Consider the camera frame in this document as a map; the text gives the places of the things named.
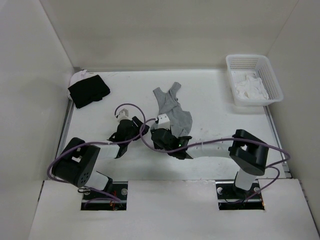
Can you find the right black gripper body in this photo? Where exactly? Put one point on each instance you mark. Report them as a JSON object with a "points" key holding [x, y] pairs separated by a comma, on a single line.
{"points": [[157, 146]]}

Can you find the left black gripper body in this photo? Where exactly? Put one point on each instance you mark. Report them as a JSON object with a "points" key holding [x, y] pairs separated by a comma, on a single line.
{"points": [[131, 136]]}

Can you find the grey tank top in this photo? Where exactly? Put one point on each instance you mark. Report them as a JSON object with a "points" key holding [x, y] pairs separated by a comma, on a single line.
{"points": [[180, 120]]}

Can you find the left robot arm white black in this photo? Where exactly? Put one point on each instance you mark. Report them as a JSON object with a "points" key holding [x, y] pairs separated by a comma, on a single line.
{"points": [[76, 163]]}

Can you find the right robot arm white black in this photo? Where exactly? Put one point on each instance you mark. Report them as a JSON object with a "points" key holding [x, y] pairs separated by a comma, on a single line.
{"points": [[247, 151]]}

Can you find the folded black tank top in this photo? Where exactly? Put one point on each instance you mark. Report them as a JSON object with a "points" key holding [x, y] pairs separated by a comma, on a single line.
{"points": [[86, 91]]}

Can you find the folded white tank top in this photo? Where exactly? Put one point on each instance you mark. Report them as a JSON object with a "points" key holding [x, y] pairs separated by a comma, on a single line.
{"points": [[78, 76]]}

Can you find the white tank top in basket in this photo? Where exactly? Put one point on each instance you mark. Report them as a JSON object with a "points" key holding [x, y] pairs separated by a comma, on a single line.
{"points": [[251, 88]]}

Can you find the white plastic basket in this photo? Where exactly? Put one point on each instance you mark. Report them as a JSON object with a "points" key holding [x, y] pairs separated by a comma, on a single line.
{"points": [[240, 64]]}

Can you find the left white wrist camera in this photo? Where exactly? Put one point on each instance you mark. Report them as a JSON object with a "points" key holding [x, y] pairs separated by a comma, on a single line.
{"points": [[122, 115]]}

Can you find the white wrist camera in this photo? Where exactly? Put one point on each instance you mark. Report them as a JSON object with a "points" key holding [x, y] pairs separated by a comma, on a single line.
{"points": [[122, 115], [163, 122]]}

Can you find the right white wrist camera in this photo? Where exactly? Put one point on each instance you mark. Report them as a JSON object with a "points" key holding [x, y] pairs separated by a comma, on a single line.
{"points": [[163, 122]]}

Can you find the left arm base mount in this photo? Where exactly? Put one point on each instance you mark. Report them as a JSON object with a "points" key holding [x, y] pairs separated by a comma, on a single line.
{"points": [[115, 200]]}

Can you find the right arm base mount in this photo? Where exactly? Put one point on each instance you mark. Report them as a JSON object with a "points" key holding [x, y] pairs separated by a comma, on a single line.
{"points": [[231, 198]]}

